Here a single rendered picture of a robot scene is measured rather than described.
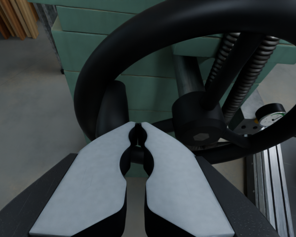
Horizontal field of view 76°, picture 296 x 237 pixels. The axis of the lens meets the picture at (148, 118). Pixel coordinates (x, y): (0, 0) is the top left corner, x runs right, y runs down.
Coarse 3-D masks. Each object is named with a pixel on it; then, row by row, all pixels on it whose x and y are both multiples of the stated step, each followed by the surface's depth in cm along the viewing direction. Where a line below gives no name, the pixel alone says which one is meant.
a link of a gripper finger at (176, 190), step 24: (144, 144) 10; (168, 144) 10; (144, 168) 10; (168, 168) 8; (192, 168) 8; (168, 192) 7; (192, 192) 7; (144, 216) 8; (168, 216) 6; (192, 216) 6; (216, 216) 6
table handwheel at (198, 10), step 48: (192, 0) 12; (240, 0) 11; (288, 0) 12; (96, 48) 15; (144, 48) 13; (240, 48) 15; (96, 96) 18; (192, 96) 22; (192, 144) 24; (240, 144) 28
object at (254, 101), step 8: (256, 88) 57; (256, 96) 55; (248, 104) 53; (256, 104) 53; (264, 104) 53; (240, 112) 51; (248, 112) 51; (232, 120) 55; (240, 120) 51; (248, 120) 50; (232, 128) 55; (240, 128) 54; (248, 128) 54; (256, 128) 53
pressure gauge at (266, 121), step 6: (264, 108) 45; (270, 108) 44; (276, 108) 43; (282, 108) 44; (258, 114) 46; (264, 114) 44; (270, 114) 43; (276, 114) 44; (282, 114) 44; (258, 120) 46; (264, 120) 46; (270, 120) 46; (276, 120) 46; (264, 126) 47
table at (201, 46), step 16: (32, 0) 28; (48, 0) 28; (64, 0) 28; (80, 0) 28; (96, 0) 28; (112, 0) 28; (128, 0) 28; (144, 0) 28; (160, 0) 28; (176, 48) 24; (192, 48) 24; (208, 48) 24; (288, 48) 25
